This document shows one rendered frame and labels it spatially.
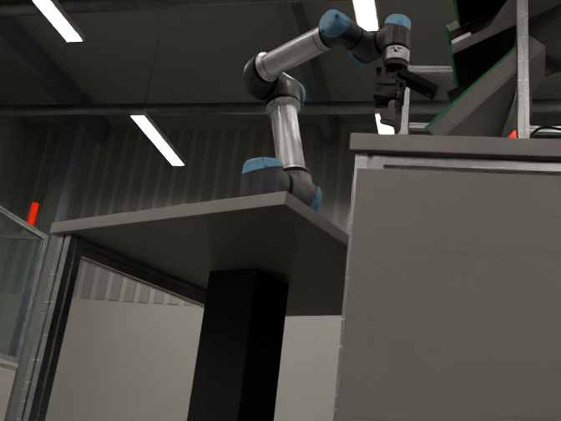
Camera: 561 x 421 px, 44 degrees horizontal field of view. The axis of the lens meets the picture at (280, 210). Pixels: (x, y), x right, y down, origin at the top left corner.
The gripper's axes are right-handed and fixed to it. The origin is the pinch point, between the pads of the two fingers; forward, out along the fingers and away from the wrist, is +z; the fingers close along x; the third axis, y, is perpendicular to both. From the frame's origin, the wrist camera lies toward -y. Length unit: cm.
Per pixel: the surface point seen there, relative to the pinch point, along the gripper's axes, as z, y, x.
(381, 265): 59, 0, 70
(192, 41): -437, 297, -596
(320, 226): 40, 14, 31
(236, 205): 39, 31, 40
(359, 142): 39, 4, 70
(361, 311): 66, 2, 70
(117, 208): -280, 469, -842
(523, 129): 24, -24, 48
